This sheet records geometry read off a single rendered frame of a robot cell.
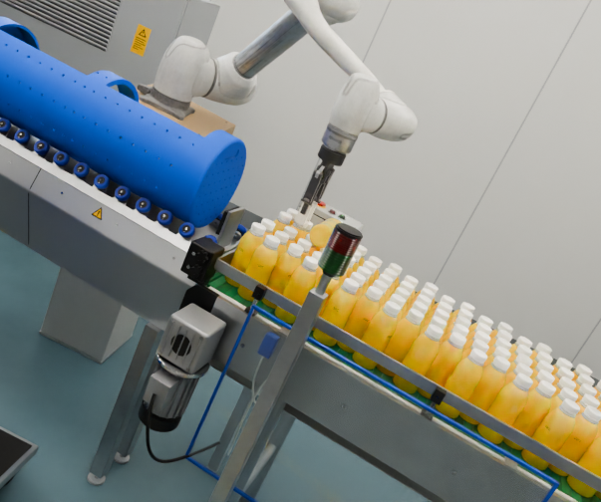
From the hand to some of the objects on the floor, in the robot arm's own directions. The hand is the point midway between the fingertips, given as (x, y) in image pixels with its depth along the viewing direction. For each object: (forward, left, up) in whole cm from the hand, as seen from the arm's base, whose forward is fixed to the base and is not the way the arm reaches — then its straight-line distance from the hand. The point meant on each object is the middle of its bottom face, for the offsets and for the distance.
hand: (305, 212), depth 181 cm
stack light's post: (+54, +13, -108) cm, 122 cm away
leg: (+15, -22, -112) cm, 116 cm away
